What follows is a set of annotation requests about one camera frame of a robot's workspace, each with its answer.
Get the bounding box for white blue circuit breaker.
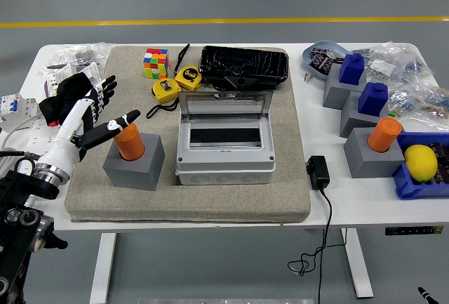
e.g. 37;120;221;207
0;93;39;133

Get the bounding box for yellow lemon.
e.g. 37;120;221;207
403;144;439;183

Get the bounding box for black power adapter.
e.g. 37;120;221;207
305;155;331;191

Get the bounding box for black adapter cord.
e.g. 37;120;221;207
287;187;349;304

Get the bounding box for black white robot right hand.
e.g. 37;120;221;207
417;286;439;304

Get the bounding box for white table leg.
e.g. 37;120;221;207
342;228;375;300
89;232;117;304

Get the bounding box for blue plastic bin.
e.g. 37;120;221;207
391;131;449;200

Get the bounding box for white breaker in bag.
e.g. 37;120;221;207
43;65;71;96

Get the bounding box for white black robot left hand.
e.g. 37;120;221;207
36;74;141;175

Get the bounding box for yellow tape measure black label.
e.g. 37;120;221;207
173;43;203;91

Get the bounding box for grey electrical enclosure box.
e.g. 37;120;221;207
174;112;277;186

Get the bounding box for large colourful puzzle cube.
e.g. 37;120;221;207
142;48;170;79

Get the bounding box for thin white cable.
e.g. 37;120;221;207
0;113;45;143

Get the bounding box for grey-brown fabric mat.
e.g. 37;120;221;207
64;44;312;223

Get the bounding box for clear plastic bag of parts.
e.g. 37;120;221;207
45;42;113;73

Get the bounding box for black plastic tray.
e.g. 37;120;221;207
199;45;290;91

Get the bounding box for clear bag of blue parts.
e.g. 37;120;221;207
387;84;449;130
352;40;436;89

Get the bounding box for orange cylinder battery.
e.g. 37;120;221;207
367;117;403;153
114;123;146;161

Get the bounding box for dark snack packets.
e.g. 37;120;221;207
309;47;347;75

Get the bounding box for black table control panel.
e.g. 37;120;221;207
384;225;444;237

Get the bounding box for yellow tape measure photo label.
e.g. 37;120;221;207
145;77;183;119

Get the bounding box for pale blue bowl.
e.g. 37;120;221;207
302;40;351;81

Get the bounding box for blue plastic block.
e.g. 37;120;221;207
357;81;389;118
338;53;367;86

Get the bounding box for black cloth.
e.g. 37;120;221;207
38;72;95;128

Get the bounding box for dark packets in bin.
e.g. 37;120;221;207
429;142;449;185

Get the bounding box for grey holder block with hole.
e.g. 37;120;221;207
102;131;166;192

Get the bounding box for transparent hinged box lid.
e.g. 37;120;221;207
177;89;274;122

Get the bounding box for white purple packaging box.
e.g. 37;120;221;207
72;62;102;86

